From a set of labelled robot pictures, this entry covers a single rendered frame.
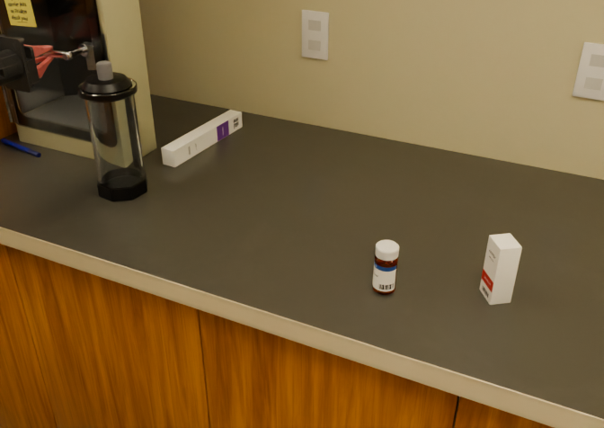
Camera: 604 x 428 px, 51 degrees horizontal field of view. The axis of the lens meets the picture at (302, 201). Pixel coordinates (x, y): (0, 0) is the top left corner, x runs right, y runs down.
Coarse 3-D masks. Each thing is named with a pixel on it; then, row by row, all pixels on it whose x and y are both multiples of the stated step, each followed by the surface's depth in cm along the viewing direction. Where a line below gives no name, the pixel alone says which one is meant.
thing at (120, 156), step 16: (96, 96) 114; (128, 96) 117; (96, 112) 117; (112, 112) 117; (128, 112) 119; (96, 128) 119; (112, 128) 119; (128, 128) 120; (96, 144) 121; (112, 144) 120; (128, 144) 122; (96, 160) 123; (112, 160) 122; (128, 160) 123; (112, 176) 124; (128, 176) 124; (144, 176) 129
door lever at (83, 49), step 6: (78, 48) 127; (84, 48) 126; (42, 54) 126; (48, 54) 125; (54, 54) 124; (60, 54) 123; (66, 54) 123; (72, 54) 123; (78, 54) 125; (84, 54) 127
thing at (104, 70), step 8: (96, 64) 116; (104, 64) 116; (104, 72) 116; (112, 72) 118; (88, 80) 117; (96, 80) 117; (104, 80) 117; (112, 80) 117; (120, 80) 117; (128, 80) 119; (88, 88) 116; (96, 88) 115; (104, 88) 115; (112, 88) 115; (120, 88) 116
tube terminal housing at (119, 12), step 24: (96, 0) 122; (120, 0) 126; (120, 24) 128; (120, 48) 129; (144, 48) 136; (120, 72) 131; (144, 72) 138; (144, 96) 139; (144, 120) 141; (48, 144) 147; (72, 144) 143; (144, 144) 143
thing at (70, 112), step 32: (0, 0) 131; (32, 0) 127; (64, 0) 123; (0, 32) 135; (32, 32) 131; (64, 32) 127; (96, 32) 123; (64, 64) 131; (32, 96) 140; (64, 96) 136; (32, 128) 145; (64, 128) 140
